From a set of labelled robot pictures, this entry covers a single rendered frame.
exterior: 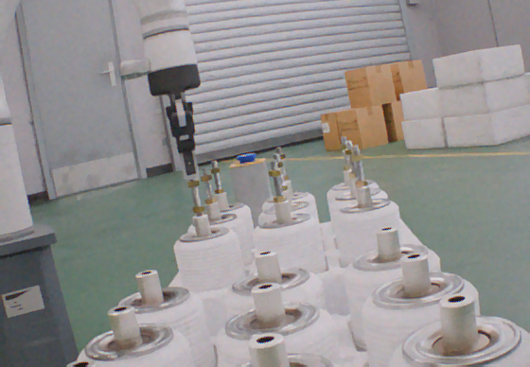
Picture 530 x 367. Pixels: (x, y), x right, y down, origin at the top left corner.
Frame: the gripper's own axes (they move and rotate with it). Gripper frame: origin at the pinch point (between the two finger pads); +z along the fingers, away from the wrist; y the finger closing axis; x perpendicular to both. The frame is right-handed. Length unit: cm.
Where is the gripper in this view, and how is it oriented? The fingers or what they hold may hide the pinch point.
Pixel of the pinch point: (189, 165)
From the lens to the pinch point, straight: 91.9
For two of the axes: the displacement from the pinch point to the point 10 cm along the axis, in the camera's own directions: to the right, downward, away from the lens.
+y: -1.6, -0.5, 9.9
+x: -9.7, 1.9, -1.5
